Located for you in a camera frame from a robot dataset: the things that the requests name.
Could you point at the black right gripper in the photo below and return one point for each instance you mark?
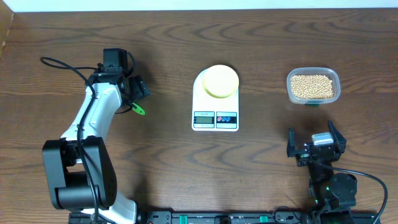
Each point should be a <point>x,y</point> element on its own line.
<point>301,158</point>

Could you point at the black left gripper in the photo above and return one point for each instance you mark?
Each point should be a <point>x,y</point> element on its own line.
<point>138,86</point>

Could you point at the green plastic measuring scoop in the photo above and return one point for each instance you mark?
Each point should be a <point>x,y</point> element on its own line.
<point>136,108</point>

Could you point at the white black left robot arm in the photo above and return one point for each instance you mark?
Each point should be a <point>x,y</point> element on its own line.
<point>80,175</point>

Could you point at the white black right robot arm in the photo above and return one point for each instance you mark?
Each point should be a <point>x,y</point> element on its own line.
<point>334,193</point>

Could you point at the white digital kitchen scale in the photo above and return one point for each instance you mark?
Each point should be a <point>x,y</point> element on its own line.
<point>213,114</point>

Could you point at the yellow bowl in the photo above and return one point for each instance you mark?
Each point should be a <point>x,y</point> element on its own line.
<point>220,81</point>

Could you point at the green tape strip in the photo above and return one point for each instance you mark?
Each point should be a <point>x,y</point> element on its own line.
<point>312,105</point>

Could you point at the clear plastic container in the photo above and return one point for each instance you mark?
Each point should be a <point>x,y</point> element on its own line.
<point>331,74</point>

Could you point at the soybeans pile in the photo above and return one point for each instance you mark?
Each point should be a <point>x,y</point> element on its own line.
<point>312,86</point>

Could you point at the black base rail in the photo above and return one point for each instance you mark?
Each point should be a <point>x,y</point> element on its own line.
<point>250,218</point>

